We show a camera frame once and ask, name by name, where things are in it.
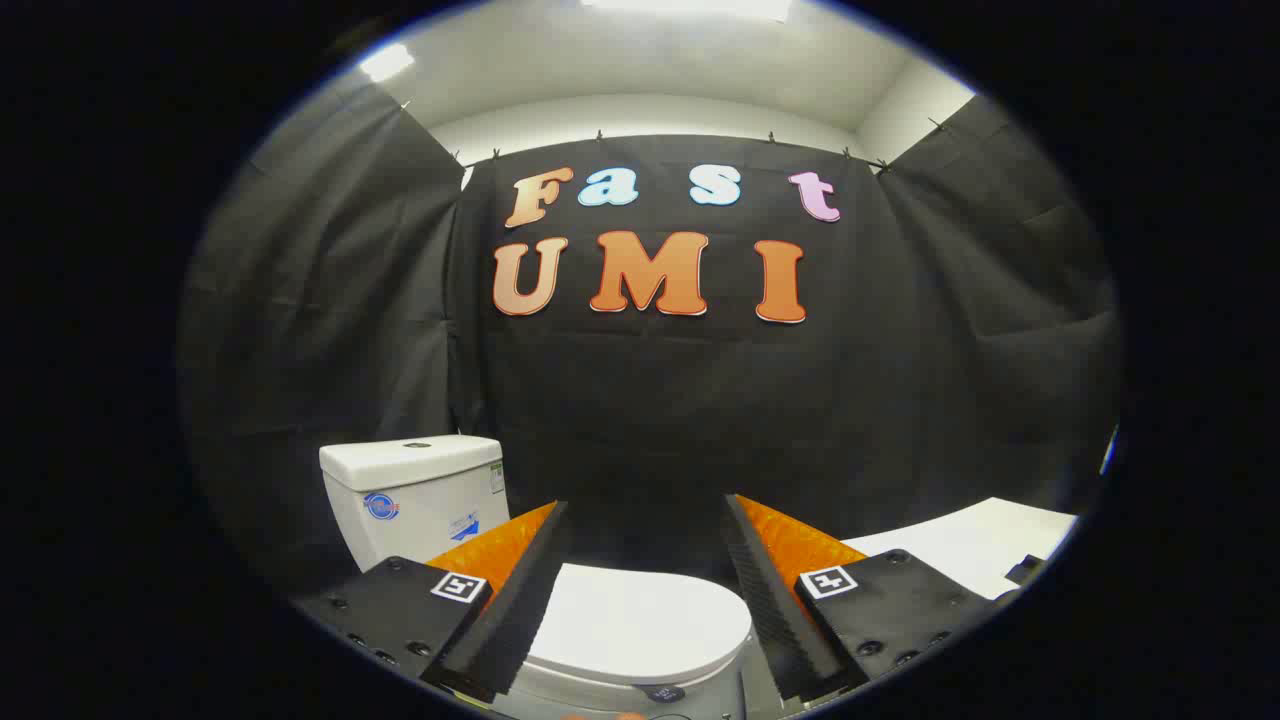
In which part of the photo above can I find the black backdrop cloth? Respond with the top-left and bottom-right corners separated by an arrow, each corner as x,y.
178,80 -> 1123,601

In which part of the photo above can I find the white drawer cabinet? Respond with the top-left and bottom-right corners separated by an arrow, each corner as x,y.
842,497 -> 1079,601

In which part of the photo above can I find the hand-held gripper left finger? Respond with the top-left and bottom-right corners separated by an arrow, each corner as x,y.
290,500 -> 573,704

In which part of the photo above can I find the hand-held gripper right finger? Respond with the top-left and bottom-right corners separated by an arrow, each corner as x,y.
722,493 -> 1001,706

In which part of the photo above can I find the white toilet lid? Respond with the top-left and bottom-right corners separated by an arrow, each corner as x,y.
525,563 -> 753,689

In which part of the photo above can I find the ceiling light panel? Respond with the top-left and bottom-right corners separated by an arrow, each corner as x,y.
580,0 -> 793,23
358,43 -> 416,84

